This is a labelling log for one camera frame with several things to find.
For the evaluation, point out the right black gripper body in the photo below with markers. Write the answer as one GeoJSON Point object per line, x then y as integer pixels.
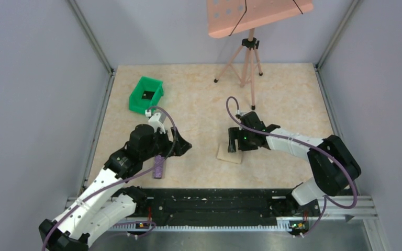
{"type": "Point", "coordinates": [237, 135]}

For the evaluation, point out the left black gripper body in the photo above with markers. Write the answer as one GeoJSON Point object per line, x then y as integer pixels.
{"type": "Point", "coordinates": [175, 146]}

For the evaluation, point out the purple glitter microphone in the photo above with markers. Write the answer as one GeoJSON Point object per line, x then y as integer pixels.
{"type": "Point", "coordinates": [159, 167]}

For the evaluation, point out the green plastic bin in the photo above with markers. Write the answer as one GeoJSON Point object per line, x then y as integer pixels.
{"type": "Point", "coordinates": [139, 105]}

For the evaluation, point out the black object in bin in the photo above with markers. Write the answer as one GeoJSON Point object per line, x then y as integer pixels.
{"type": "Point", "coordinates": [148, 95]}

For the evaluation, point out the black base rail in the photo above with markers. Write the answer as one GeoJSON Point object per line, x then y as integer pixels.
{"type": "Point", "coordinates": [220, 207]}

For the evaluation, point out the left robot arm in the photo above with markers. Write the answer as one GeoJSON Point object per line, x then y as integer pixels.
{"type": "Point", "coordinates": [86, 219]}

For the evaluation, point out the beige card holder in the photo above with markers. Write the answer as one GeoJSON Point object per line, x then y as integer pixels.
{"type": "Point", "coordinates": [224, 155]}

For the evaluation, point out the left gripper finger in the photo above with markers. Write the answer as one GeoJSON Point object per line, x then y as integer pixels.
{"type": "Point", "coordinates": [182, 146]}
{"type": "Point", "coordinates": [176, 153]}

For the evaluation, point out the pink music stand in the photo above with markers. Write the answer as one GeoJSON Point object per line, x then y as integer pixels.
{"type": "Point", "coordinates": [226, 18]}

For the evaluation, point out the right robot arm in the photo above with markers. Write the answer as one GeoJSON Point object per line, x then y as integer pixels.
{"type": "Point", "coordinates": [333, 166]}

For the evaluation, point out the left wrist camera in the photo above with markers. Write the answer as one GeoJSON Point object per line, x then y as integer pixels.
{"type": "Point", "coordinates": [156, 120]}

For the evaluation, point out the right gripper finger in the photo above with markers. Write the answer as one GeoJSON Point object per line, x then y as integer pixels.
{"type": "Point", "coordinates": [231, 148]}
{"type": "Point", "coordinates": [233, 133]}

